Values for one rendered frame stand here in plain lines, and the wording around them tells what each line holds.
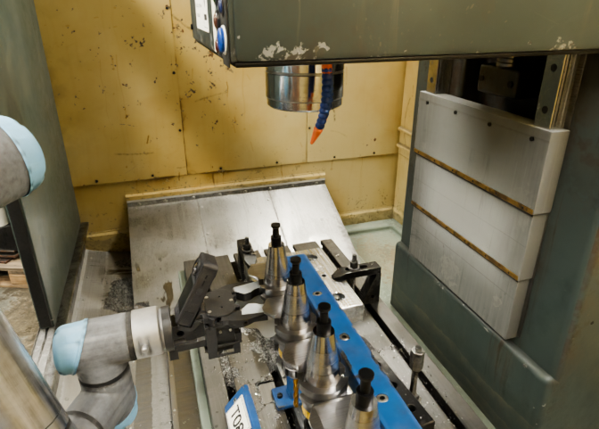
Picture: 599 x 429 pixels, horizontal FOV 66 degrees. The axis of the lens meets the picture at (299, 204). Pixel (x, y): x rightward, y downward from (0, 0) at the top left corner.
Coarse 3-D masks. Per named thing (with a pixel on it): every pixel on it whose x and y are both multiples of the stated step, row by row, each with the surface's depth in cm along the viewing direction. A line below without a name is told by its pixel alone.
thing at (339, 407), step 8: (328, 400) 54; (336, 400) 54; (344, 400) 54; (312, 408) 53; (320, 408) 53; (328, 408) 53; (336, 408) 53; (344, 408) 53; (312, 416) 52; (320, 416) 52; (328, 416) 52; (336, 416) 52; (344, 416) 52; (312, 424) 51; (320, 424) 51; (328, 424) 51; (336, 424) 51
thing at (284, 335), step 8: (280, 312) 68; (312, 312) 68; (312, 320) 68; (280, 328) 65; (312, 328) 65; (280, 336) 65; (288, 336) 64; (296, 336) 64; (304, 336) 64; (280, 344) 65
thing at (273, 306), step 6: (270, 300) 72; (276, 300) 72; (282, 300) 72; (264, 306) 71; (270, 306) 71; (276, 306) 71; (282, 306) 71; (264, 312) 70; (270, 312) 70; (276, 312) 70
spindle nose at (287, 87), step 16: (336, 64) 88; (272, 80) 90; (288, 80) 87; (304, 80) 86; (320, 80) 87; (336, 80) 89; (272, 96) 91; (288, 96) 88; (304, 96) 88; (320, 96) 88; (336, 96) 91
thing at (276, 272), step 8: (272, 248) 72; (280, 248) 72; (272, 256) 72; (280, 256) 73; (272, 264) 73; (280, 264) 73; (272, 272) 73; (280, 272) 73; (288, 272) 74; (264, 280) 75; (272, 280) 74; (280, 280) 74
